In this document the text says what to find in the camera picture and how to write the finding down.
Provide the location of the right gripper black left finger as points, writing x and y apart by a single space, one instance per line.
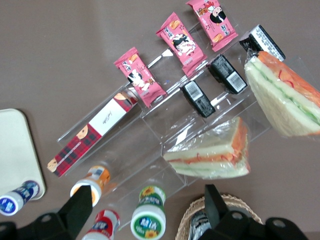
75 212

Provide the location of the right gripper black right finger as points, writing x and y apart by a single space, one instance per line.
220 220

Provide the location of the triangle sandwich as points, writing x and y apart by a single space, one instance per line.
212 150
282 100

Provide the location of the cream plastic serving tray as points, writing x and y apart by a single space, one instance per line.
15 150

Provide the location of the aluminium foil container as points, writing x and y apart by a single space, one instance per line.
197 222

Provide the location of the oval wicker basket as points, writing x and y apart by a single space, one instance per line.
240 202

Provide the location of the red capped yogurt bottle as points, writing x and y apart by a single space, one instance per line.
105 223

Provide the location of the orange capped yogurt bottle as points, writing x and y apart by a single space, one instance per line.
100 175

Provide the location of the blue capped yogurt bottle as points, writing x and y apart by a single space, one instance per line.
12 203

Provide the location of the green capped yogurt bottle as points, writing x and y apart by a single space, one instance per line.
150 215

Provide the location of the red plaid cookie box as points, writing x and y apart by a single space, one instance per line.
105 120

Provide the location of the clear acrylic stepped stand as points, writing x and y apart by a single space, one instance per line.
155 140

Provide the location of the small black carton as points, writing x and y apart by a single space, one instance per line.
262 42
197 98
227 75

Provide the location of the pink cartoon snack pack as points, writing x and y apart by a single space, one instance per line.
212 22
140 77
181 50

